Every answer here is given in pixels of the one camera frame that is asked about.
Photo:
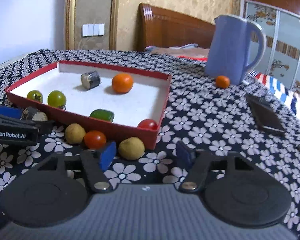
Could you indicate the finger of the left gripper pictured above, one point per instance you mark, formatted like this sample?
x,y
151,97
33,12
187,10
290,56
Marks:
x,y
10,112

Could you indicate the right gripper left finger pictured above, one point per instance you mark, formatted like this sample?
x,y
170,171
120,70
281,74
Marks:
x,y
50,176

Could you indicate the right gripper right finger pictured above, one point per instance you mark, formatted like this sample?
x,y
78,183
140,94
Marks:
x,y
199,164

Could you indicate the red cherry tomato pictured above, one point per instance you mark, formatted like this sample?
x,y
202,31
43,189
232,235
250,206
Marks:
x,y
95,139
148,124

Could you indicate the green tomato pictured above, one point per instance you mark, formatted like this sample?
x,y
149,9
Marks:
x,y
35,95
56,99

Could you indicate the tan longan fruit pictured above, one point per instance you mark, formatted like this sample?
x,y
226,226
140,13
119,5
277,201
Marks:
x,y
74,134
132,148

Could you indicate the large orange mandarin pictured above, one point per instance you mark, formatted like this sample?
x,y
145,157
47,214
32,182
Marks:
x,y
122,83

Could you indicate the floral navy tablecloth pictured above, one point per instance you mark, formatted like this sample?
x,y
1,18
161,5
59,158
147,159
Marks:
x,y
198,114

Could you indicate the red shallow cardboard tray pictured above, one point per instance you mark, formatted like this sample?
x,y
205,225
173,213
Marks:
x,y
146,100

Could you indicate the black smartphone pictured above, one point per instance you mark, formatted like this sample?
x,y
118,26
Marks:
x,y
265,117

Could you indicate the small orange by pitcher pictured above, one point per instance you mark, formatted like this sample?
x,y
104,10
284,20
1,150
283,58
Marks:
x,y
222,82

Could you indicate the blue ceramic pitcher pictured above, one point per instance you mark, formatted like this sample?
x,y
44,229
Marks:
x,y
229,51

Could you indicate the wooden bed headboard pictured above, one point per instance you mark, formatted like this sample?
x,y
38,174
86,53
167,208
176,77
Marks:
x,y
167,28

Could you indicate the wardrobe with sliding doors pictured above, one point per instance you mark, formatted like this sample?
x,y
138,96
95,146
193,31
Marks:
x,y
280,20

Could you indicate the white wall switch panel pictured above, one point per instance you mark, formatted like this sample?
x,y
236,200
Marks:
x,y
89,30

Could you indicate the gold picture frame moulding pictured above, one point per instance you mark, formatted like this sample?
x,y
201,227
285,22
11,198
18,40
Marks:
x,y
79,12

